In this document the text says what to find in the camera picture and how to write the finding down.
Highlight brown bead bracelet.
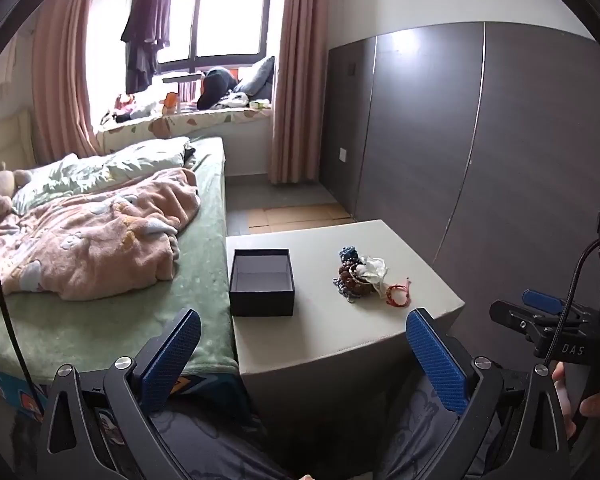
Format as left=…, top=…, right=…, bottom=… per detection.
left=337, top=260, right=376, bottom=298

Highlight small white folding table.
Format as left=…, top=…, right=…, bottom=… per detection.
left=162, top=73, right=204, bottom=112

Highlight flattened cardboard sheet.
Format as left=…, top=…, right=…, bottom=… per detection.
left=247, top=202, right=354, bottom=234

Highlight green floral pillow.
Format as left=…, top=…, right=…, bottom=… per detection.
left=12, top=136, right=191, bottom=213

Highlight white bedside table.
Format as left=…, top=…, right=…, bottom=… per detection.
left=225, top=219, right=466, bottom=413

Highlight pink fleece blanket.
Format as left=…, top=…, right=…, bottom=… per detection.
left=0, top=167, right=202, bottom=302

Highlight bed with green sheet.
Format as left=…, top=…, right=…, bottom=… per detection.
left=0, top=135, right=242, bottom=411

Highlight pile of small clutter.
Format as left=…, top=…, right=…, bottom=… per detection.
left=100, top=94, right=162, bottom=124

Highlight dark hanging clothes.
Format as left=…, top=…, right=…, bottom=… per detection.
left=121, top=0, right=172, bottom=95

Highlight grey bead bracelet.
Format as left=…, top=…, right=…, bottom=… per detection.
left=332, top=277, right=359, bottom=306

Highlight cream padded headboard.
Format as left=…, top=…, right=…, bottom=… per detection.
left=0, top=108, right=37, bottom=177

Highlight grey pillow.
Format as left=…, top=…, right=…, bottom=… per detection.
left=232, top=56, right=276, bottom=106

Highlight pink curtain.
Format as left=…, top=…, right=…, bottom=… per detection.
left=267, top=0, right=332, bottom=185
left=30, top=0, right=107, bottom=162

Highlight dark framed window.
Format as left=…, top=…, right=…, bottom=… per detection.
left=124, top=0, right=276, bottom=75

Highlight black jewelry box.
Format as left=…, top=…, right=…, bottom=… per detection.
left=228, top=248, right=296, bottom=317

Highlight red string bracelet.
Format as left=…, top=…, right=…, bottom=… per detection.
left=385, top=277, right=412, bottom=309

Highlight dark grey wardrobe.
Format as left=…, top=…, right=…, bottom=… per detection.
left=320, top=21, right=600, bottom=343

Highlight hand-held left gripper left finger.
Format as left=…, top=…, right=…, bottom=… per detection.
left=37, top=308, right=202, bottom=480

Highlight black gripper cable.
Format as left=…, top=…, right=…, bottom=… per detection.
left=542, top=240, right=600, bottom=363

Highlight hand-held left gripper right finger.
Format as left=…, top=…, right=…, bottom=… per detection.
left=405, top=307, right=572, bottom=480

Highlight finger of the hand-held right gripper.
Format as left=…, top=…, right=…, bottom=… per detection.
left=522, top=289, right=563, bottom=314
left=490, top=300, right=537, bottom=337

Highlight black bag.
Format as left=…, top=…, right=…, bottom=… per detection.
left=196, top=66, right=241, bottom=110

